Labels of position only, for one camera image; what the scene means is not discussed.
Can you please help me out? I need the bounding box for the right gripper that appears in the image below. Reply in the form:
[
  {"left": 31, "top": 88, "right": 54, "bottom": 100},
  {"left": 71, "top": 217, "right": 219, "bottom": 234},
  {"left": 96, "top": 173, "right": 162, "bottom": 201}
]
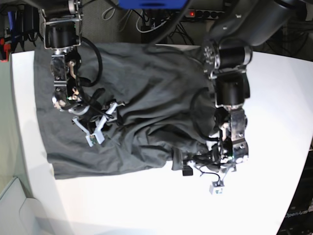
[{"left": 78, "top": 99, "right": 125, "bottom": 130}]

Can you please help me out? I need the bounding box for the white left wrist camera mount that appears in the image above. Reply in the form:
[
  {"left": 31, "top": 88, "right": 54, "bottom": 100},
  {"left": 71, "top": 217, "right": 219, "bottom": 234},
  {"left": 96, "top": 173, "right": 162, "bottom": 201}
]
[{"left": 187, "top": 160, "right": 238, "bottom": 195}]

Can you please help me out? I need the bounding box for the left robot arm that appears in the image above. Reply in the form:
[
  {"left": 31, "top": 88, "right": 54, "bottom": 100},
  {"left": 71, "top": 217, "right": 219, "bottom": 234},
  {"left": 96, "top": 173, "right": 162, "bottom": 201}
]
[{"left": 181, "top": 0, "right": 312, "bottom": 176}]

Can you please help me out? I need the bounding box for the black power strip red switch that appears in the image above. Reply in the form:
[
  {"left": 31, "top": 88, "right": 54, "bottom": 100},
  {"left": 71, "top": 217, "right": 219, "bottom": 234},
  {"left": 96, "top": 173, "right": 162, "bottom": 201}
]
[{"left": 185, "top": 9, "right": 224, "bottom": 20}]

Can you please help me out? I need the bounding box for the red clamp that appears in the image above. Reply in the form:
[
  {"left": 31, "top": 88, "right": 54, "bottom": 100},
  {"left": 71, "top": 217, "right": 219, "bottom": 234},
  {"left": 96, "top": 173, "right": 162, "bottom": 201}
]
[{"left": 0, "top": 38, "right": 11, "bottom": 62}]

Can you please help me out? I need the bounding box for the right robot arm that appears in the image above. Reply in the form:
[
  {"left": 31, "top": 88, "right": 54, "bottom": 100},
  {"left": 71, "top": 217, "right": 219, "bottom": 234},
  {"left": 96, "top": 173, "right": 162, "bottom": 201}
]
[{"left": 41, "top": 0, "right": 123, "bottom": 131}]

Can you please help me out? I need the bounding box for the grey t-shirt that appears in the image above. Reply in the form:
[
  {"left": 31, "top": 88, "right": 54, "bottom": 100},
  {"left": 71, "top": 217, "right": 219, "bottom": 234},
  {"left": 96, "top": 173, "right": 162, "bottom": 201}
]
[{"left": 34, "top": 43, "right": 215, "bottom": 180}]

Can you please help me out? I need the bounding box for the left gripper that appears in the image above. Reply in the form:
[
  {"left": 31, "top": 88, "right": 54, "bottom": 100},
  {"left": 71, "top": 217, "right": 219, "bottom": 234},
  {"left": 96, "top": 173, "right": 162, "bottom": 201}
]
[{"left": 172, "top": 144, "right": 235, "bottom": 176}]

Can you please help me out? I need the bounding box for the grey bin at table corner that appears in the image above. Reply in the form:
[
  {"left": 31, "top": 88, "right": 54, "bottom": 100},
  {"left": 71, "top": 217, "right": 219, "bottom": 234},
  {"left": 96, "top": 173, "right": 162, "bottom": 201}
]
[{"left": 0, "top": 177, "right": 55, "bottom": 235}]

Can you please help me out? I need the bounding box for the blue box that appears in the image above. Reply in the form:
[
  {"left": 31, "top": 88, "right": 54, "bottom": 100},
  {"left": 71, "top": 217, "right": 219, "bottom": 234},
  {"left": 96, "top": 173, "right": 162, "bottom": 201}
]
[{"left": 119, "top": 0, "right": 187, "bottom": 9}]

